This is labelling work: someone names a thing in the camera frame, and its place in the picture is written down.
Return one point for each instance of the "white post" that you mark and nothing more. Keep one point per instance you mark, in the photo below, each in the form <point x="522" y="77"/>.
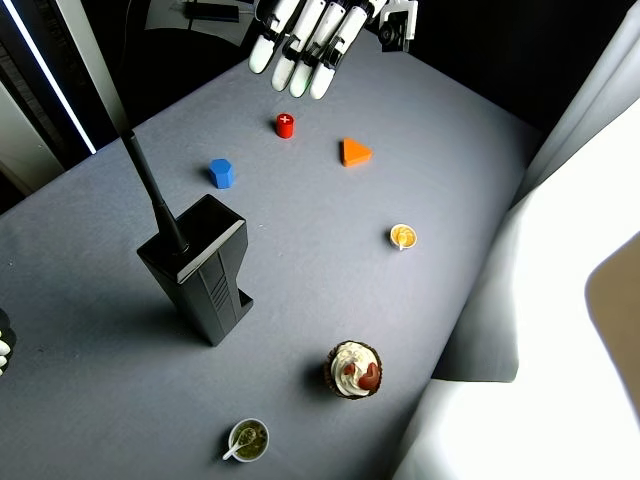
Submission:
<point x="90" y="60"/>

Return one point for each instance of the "black camera on white bracket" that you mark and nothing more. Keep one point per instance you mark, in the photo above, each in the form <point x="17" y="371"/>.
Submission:
<point x="395" y="32"/>

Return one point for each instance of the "small white toy coffee cup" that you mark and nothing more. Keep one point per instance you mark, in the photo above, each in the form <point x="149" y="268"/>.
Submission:
<point x="403" y="237"/>

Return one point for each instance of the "toy cupcake with cream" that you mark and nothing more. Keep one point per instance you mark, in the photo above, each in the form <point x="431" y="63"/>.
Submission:
<point x="353" y="371"/>

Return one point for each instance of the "orange triangle block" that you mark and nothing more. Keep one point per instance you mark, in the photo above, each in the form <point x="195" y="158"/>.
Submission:
<point x="354" y="153"/>

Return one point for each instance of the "black flat device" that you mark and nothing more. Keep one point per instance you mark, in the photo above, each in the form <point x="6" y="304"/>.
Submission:
<point x="210" y="10"/>

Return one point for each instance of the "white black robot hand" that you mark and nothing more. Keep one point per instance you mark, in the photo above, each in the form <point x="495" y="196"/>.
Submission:
<point x="3" y="350"/>
<point x="305" y="45"/>

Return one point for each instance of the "white cabinet panel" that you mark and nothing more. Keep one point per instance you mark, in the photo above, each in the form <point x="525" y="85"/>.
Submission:
<point x="20" y="145"/>

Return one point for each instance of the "blue hexagon block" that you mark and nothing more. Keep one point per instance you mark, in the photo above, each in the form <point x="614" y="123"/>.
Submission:
<point x="221" y="174"/>

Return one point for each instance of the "white fabric curtain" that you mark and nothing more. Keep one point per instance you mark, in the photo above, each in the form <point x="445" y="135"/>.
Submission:
<point x="575" y="150"/>

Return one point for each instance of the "white light strip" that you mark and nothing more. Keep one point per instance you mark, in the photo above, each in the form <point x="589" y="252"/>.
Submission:
<point x="52" y="80"/>

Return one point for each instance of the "red cylinder block white cross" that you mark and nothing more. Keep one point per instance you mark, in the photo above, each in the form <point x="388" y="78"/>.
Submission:
<point x="285" y="127"/>

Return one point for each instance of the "grey table cloth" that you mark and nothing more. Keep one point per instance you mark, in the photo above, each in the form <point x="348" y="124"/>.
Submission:
<point x="325" y="300"/>

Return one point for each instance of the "toy soup bowl with spoon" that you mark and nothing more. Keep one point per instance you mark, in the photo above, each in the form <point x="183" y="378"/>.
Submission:
<point x="250" y="441"/>

